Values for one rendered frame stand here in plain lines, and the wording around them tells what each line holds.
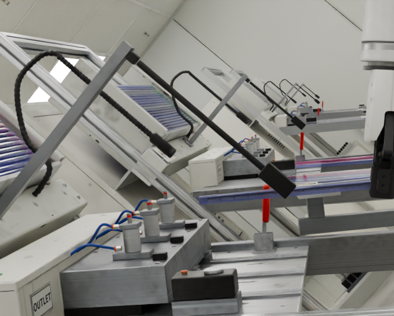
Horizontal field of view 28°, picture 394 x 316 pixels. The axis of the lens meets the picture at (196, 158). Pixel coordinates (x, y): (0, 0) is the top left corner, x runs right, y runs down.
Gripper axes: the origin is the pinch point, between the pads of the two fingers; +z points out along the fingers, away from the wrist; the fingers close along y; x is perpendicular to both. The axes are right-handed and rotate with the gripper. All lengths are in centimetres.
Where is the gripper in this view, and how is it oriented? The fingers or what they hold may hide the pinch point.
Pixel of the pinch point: (382, 182)
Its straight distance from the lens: 109.1
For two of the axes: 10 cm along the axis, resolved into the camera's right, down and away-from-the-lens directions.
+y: -1.7, 0.9, -9.8
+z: -0.6, 9.9, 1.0
